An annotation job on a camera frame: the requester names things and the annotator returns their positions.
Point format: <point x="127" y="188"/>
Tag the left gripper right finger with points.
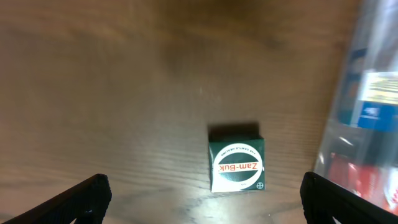
<point x="327" y="203"/>

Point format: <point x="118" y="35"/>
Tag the red Panadol box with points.
<point x="373" y="183"/>

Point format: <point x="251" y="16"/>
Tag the green Zam-Buk box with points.
<point x="237" y="165"/>

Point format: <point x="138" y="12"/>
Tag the blue medicine box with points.
<point x="368" y="98"/>

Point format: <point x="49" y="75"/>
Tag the clear plastic container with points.
<point x="359" y="145"/>

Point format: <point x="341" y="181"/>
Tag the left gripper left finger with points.
<point x="86" y="202"/>

